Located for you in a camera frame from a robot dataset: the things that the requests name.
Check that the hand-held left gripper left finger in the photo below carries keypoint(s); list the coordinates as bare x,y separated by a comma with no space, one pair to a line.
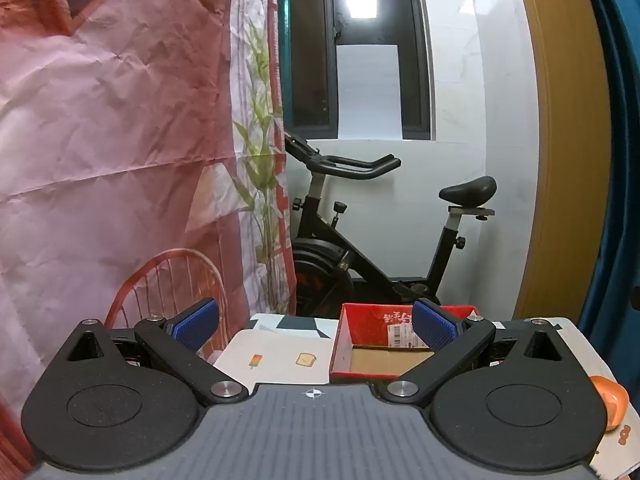
196,324

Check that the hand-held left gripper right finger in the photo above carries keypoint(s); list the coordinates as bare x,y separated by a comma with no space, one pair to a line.
436,325

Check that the red cardboard box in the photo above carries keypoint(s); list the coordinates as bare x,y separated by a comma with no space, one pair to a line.
372,357

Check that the white printed tablecloth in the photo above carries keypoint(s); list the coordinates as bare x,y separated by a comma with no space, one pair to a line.
280,355

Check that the black exercise bike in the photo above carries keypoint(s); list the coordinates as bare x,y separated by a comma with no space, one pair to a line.
320,245

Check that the orange plastic dish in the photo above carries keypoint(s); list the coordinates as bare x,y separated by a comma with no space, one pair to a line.
611,400

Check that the pink printed backdrop cloth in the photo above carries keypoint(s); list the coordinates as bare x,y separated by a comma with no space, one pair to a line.
110,140

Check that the white foam board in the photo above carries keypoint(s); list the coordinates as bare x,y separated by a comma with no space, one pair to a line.
369,92

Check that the teal curtain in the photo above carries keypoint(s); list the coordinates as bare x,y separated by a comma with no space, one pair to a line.
622,160

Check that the dark framed window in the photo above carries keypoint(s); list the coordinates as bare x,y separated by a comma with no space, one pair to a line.
307,60

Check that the wooden door frame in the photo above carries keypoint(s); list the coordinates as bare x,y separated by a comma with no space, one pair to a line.
565,135

